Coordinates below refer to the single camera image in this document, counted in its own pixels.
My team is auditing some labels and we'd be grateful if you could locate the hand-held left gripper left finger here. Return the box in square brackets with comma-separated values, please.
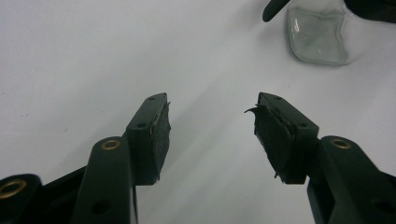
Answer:
[70, 91, 172, 224]

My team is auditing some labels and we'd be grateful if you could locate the clear plastic bag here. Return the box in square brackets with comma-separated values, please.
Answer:
[286, 0, 358, 67]

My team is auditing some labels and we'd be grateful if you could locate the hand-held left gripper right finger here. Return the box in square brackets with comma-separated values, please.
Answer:
[244, 91, 396, 224]

